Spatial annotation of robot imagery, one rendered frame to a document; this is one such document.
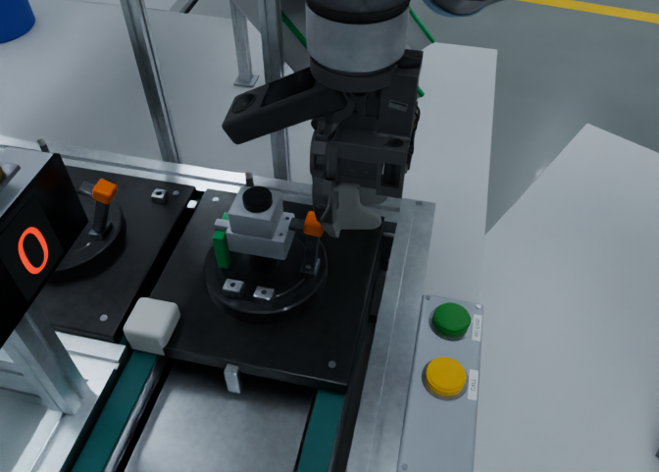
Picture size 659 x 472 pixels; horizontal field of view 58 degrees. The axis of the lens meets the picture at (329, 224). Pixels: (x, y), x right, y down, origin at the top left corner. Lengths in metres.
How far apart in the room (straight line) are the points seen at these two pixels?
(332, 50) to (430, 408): 0.36
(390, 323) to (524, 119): 2.04
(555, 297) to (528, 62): 2.23
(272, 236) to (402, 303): 0.18
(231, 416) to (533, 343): 0.39
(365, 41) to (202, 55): 0.88
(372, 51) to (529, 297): 0.51
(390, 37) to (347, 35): 0.03
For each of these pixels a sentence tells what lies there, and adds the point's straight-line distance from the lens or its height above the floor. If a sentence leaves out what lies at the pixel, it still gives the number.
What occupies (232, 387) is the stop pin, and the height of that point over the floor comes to 0.94.
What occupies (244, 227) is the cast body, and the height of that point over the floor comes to 1.07.
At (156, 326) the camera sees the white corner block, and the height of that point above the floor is 0.99.
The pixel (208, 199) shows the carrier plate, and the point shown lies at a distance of 0.79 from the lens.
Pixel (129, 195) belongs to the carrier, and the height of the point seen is 0.97.
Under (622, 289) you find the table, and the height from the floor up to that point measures 0.86.
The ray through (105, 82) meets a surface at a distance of 1.26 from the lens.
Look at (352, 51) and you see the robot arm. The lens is 0.43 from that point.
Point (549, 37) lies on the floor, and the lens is 3.25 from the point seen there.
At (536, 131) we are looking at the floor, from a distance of 2.59.
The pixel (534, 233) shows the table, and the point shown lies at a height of 0.86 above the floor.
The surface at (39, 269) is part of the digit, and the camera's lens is 0.47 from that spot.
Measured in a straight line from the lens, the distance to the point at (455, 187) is 0.97.
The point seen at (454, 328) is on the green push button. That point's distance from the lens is 0.66.
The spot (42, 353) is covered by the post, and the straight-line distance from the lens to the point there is 0.58.
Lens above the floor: 1.51
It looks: 47 degrees down
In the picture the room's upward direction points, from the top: straight up
